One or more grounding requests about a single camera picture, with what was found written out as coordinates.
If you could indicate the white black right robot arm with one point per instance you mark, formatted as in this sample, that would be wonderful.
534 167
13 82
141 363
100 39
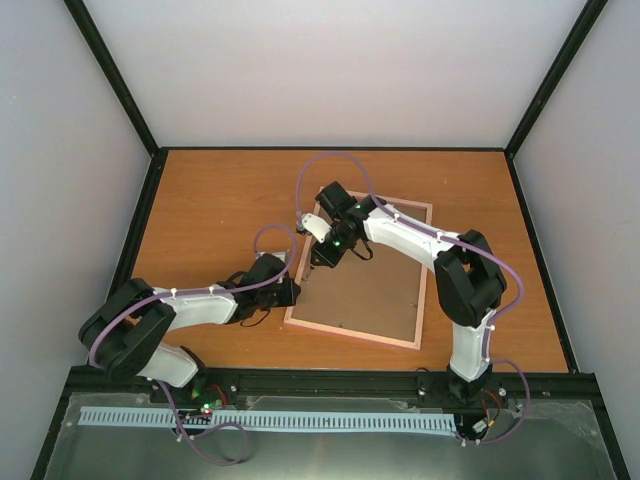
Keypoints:
469 284

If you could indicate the black aluminium mounting rail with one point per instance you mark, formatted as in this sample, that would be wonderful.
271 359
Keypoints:
235 387

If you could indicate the pink picture frame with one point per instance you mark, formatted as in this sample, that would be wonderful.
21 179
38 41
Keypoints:
382 300

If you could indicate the light blue cable duct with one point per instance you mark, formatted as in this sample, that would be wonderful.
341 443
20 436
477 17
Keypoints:
274 421

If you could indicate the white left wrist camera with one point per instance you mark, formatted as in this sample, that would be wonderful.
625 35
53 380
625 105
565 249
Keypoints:
283 256

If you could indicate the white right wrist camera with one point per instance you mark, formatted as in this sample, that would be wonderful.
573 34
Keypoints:
313 225

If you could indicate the black frame post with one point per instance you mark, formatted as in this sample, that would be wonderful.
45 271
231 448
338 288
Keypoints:
573 42
100 51

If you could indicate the black left frame post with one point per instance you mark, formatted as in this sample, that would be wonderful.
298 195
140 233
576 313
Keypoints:
100 51

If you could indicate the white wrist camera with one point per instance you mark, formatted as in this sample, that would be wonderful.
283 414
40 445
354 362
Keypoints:
313 225
283 256

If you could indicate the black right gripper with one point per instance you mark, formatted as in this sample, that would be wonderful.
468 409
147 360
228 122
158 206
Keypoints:
326 259

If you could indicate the black right frame post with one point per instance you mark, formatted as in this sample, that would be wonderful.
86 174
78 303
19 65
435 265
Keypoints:
573 42

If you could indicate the yellow black flathead screwdriver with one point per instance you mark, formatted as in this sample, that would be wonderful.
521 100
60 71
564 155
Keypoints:
310 270

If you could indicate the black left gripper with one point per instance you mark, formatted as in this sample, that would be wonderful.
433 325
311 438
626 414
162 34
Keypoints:
290 295

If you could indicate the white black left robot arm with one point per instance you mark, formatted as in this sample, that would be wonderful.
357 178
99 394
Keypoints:
125 336

